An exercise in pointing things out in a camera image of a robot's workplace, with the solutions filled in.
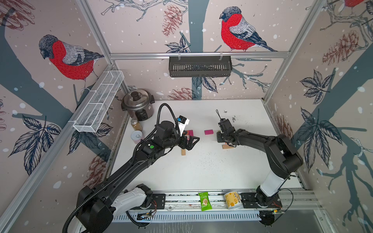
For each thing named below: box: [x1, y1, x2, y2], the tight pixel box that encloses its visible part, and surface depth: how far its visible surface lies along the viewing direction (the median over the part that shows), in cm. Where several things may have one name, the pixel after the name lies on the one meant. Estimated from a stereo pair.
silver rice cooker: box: [120, 88, 155, 121], surface depth 100 cm
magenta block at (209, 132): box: [203, 129, 214, 135], surface depth 102 cm
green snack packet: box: [198, 191, 213, 212], surface depth 74 cm
